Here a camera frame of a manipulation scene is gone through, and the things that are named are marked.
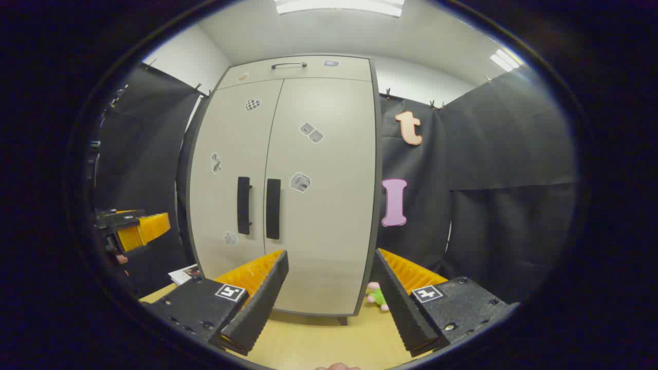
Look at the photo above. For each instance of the grey shoe cabinet door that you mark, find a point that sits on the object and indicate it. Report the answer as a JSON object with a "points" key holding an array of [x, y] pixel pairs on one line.
{"points": [[334, 216], [226, 154]]}

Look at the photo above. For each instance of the white booklet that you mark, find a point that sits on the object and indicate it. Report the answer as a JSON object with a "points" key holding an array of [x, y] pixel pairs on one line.
{"points": [[182, 275]]}

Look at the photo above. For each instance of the small ceiling light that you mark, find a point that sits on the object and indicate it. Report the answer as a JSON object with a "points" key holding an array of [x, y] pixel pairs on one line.
{"points": [[506, 60]]}

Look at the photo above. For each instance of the grey double-door shoe cabinet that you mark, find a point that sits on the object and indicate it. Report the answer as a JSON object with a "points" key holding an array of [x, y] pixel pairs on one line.
{"points": [[313, 73]]}

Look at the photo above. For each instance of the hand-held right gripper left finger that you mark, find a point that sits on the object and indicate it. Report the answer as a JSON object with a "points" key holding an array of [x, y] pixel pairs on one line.
{"points": [[262, 303]]}

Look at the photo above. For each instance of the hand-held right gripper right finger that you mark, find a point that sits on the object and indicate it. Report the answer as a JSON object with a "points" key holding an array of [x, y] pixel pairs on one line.
{"points": [[403, 308]]}

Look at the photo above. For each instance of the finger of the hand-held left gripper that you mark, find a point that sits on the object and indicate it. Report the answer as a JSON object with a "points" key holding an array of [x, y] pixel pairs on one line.
{"points": [[146, 231]]}

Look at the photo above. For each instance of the black backdrop cloth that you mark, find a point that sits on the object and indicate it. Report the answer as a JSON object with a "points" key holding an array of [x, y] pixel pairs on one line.
{"points": [[144, 154], [488, 154]]}

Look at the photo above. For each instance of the green pink plush toy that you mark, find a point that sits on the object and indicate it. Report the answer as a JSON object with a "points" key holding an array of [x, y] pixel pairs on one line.
{"points": [[378, 297]]}

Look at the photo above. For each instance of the long ceiling light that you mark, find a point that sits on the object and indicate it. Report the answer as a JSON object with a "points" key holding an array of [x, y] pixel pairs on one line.
{"points": [[339, 6]]}

